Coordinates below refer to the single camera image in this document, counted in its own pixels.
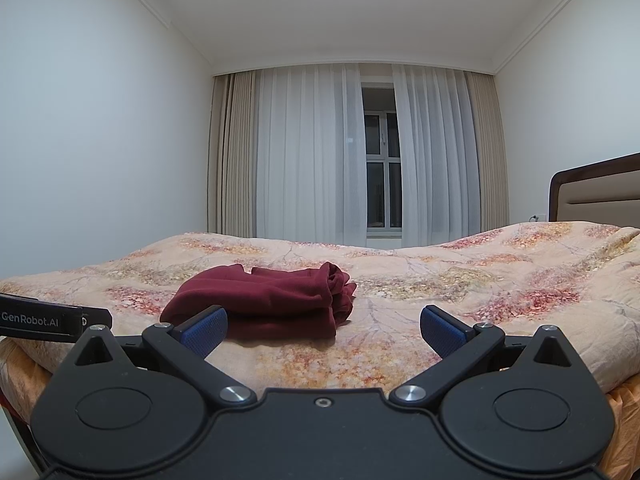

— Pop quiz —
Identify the beige curtain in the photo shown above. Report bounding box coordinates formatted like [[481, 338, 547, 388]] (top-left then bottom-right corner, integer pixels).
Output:
[[207, 72, 258, 238], [465, 71, 511, 233]]

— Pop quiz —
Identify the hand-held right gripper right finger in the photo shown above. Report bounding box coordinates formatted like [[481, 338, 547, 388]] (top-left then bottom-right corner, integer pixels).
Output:
[[390, 305, 576, 407]]

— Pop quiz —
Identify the bed with floral blanket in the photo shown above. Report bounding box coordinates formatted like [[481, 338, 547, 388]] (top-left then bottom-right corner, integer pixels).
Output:
[[0, 221, 640, 396]]

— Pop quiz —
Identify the orange bed sheet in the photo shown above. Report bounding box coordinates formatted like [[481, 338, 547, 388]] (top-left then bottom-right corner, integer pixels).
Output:
[[0, 337, 640, 480]]

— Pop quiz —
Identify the dark red sweater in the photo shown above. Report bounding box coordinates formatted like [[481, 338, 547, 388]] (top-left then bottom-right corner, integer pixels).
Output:
[[160, 261, 358, 341]]

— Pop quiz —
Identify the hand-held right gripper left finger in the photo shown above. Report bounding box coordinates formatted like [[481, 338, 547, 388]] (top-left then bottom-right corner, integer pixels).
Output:
[[62, 305, 257, 407]]

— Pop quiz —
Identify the brown padded headboard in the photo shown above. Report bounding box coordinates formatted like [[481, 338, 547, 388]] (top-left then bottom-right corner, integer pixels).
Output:
[[548, 152, 640, 228]]

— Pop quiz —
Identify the sheer white curtain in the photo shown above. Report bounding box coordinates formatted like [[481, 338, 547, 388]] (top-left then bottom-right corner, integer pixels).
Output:
[[252, 62, 368, 248], [392, 64, 483, 250]]

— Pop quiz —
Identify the window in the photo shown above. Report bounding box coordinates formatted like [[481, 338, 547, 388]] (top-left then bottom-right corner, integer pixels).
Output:
[[360, 80, 403, 239]]

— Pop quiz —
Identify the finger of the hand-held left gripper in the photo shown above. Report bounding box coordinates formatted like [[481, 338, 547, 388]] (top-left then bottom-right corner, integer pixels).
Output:
[[80, 306, 114, 334]]

